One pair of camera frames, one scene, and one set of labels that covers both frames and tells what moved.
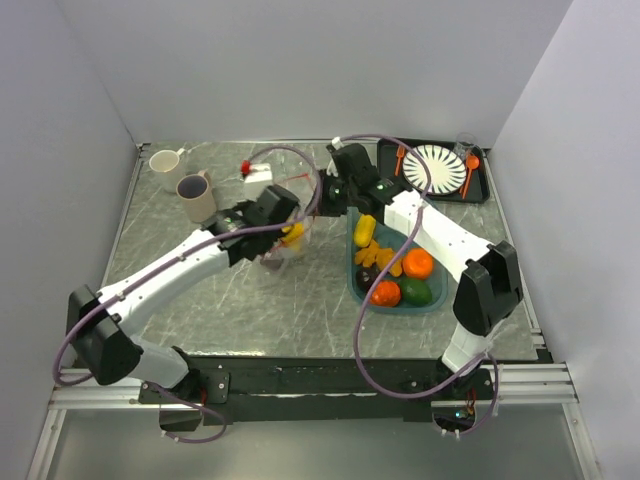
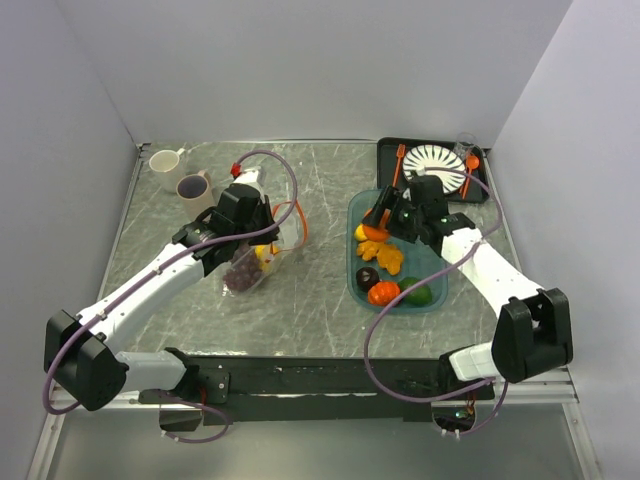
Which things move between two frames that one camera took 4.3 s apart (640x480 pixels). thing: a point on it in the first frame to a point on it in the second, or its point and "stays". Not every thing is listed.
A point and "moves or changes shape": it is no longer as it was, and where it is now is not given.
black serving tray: x=475 y=188 stays
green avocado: x=416 y=292 stays
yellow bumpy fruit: x=294 y=235 to x=264 y=255
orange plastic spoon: x=472 y=162 stays
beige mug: x=197 y=194 stays
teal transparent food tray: x=416 y=284 stays
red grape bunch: x=272 y=263 to x=244 y=271
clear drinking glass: x=464 y=144 stays
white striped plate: x=447 y=167 stays
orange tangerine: x=418 y=262 to x=375 y=233
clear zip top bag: x=294 y=242 moves or changes shape
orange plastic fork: x=400 y=154 stays
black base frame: x=244 y=390 stays
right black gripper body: x=339 y=195 to x=404 y=225
